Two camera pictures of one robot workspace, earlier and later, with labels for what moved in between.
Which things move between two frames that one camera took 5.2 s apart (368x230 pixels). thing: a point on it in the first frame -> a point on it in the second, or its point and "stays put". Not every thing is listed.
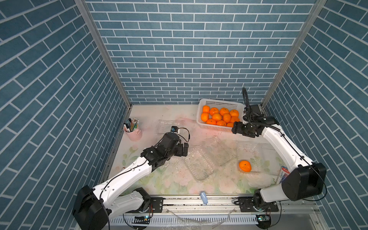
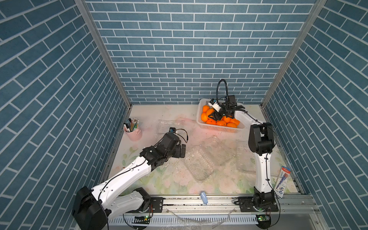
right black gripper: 236,129 -> 215,116
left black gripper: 180,152 stays put
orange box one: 206,109 stays put
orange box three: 245,166 -> 209,111
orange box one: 234,119 stays put
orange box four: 226,118 stays put
